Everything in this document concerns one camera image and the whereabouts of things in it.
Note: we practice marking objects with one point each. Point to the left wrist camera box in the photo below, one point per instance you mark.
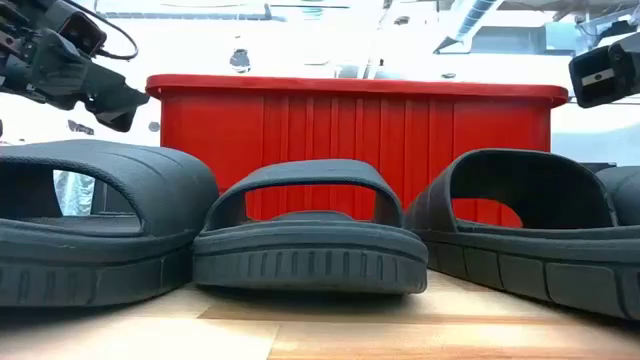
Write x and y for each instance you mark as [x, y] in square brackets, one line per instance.
[85, 32]

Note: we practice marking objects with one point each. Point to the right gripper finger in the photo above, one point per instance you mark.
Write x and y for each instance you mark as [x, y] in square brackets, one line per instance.
[600, 95]

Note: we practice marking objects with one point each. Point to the black rubber slide sandal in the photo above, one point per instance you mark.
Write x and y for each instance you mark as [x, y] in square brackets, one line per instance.
[150, 175]
[310, 260]
[550, 280]

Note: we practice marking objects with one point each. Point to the grey plastic tarp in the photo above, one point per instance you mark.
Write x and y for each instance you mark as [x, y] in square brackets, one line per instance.
[75, 195]

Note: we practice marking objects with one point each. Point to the red plastic bin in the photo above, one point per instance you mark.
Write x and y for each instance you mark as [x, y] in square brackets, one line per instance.
[350, 125]

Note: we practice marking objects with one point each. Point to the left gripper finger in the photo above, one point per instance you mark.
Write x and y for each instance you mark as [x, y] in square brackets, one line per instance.
[120, 100]

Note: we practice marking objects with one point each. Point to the dark hanging ceiling fixture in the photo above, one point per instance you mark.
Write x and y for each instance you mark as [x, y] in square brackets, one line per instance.
[240, 61]

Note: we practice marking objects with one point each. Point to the ceiling ventilation duct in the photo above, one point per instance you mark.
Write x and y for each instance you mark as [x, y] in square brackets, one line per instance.
[470, 20]

